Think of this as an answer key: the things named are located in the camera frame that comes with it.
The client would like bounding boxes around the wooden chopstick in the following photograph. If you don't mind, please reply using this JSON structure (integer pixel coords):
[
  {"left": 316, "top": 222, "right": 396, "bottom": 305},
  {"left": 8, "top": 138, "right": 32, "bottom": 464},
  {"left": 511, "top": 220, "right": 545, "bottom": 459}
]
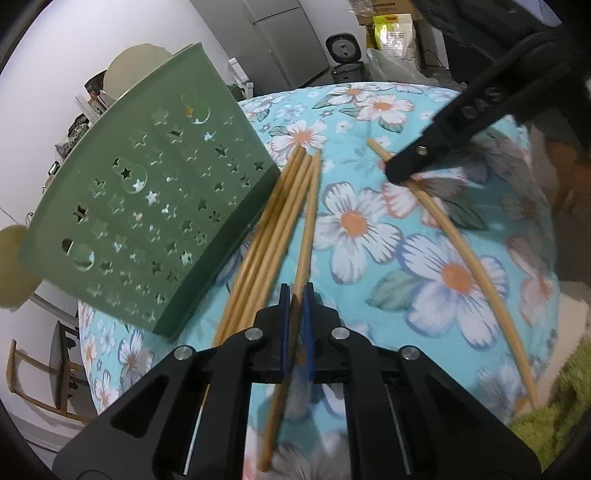
[
  {"left": 257, "top": 148, "right": 323, "bottom": 472},
  {"left": 366, "top": 137, "right": 541, "bottom": 411},
  {"left": 224, "top": 150, "right": 310, "bottom": 342},
  {"left": 246, "top": 159, "right": 320, "bottom": 335},
  {"left": 235, "top": 155, "right": 315, "bottom": 340}
]

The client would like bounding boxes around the white folding rack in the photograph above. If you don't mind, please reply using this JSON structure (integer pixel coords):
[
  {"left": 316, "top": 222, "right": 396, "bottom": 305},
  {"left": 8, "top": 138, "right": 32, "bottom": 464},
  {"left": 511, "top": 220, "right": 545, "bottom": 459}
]
[{"left": 228, "top": 58, "right": 254, "bottom": 100}]

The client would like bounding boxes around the grey fridge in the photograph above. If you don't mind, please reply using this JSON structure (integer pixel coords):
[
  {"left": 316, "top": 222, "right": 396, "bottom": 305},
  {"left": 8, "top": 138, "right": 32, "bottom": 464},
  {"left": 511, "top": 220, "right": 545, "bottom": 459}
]
[{"left": 191, "top": 0, "right": 334, "bottom": 90}]

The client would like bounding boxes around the white table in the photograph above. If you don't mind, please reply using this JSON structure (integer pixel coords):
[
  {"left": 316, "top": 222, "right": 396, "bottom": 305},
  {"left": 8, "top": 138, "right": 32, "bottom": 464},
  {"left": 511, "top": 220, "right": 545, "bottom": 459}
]
[{"left": 28, "top": 92, "right": 112, "bottom": 324}]

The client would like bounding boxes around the wooden chair dark seat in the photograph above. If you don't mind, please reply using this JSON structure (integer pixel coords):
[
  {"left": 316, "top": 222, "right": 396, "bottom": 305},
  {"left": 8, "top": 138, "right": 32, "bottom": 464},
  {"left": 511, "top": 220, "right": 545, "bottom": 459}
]
[{"left": 6, "top": 320, "right": 95, "bottom": 424}]

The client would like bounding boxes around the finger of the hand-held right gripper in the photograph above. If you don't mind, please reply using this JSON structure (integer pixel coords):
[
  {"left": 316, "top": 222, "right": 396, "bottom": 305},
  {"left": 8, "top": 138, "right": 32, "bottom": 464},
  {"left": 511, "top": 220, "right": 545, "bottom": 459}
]
[{"left": 385, "top": 31, "right": 560, "bottom": 184}]

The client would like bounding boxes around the wooden rice paddle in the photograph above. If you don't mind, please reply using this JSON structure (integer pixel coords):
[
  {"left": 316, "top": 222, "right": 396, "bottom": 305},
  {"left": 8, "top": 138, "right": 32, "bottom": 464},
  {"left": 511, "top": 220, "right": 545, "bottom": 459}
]
[{"left": 102, "top": 43, "right": 178, "bottom": 100}]

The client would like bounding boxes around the floral blue blanket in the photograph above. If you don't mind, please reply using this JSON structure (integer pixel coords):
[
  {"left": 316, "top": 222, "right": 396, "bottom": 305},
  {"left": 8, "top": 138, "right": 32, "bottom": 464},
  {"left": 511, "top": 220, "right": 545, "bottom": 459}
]
[{"left": 78, "top": 82, "right": 561, "bottom": 480}]

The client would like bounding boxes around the yellow-green rice bag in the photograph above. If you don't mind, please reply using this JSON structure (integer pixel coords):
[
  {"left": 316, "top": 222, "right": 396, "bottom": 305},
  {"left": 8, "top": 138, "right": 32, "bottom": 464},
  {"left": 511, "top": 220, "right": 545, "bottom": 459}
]
[{"left": 367, "top": 14, "right": 422, "bottom": 65}]

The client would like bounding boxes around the green fuzzy garment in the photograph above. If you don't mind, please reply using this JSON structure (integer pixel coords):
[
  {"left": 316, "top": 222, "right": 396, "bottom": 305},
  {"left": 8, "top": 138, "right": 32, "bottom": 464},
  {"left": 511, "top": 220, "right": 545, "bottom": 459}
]
[{"left": 508, "top": 339, "right": 591, "bottom": 469}]

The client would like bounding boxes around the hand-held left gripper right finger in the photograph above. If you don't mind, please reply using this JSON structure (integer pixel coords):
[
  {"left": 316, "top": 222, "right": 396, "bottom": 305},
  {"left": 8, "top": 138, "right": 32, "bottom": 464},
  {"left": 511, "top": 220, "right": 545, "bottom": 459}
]
[{"left": 301, "top": 283, "right": 539, "bottom": 480}]

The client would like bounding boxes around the green utensil holder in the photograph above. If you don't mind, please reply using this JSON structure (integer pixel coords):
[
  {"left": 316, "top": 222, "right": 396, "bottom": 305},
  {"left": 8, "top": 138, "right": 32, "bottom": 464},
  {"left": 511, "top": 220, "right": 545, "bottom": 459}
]
[{"left": 17, "top": 42, "right": 281, "bottom": 340}]

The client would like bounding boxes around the black rice cooker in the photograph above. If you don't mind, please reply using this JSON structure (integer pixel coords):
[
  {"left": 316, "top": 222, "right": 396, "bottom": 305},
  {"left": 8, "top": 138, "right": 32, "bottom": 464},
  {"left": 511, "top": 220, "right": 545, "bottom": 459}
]
[{"left": 325, "top": 33, "right": 368, "bottom": 85}]

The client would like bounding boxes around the bundle of bamboo chopsticks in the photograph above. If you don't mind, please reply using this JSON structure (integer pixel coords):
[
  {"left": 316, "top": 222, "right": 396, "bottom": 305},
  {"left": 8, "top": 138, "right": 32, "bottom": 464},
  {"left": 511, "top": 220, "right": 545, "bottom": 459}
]
[{"left": 212, "top": 146, "right": 304, "bottom": 344}]

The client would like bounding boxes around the clear plastic bag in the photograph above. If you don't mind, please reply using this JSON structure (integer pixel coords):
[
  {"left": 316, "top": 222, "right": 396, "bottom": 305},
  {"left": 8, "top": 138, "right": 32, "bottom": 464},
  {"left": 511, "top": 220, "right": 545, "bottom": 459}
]
[{"left": 366, "top": 47, "right": 439, "bottom": 86}]

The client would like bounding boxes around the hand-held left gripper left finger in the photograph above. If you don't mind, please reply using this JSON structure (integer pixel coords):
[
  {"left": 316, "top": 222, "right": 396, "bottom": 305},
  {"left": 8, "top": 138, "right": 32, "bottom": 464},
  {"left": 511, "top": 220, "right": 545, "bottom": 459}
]
[{"left": 52, "top": 284, "right": 293, "bottom": 480}]

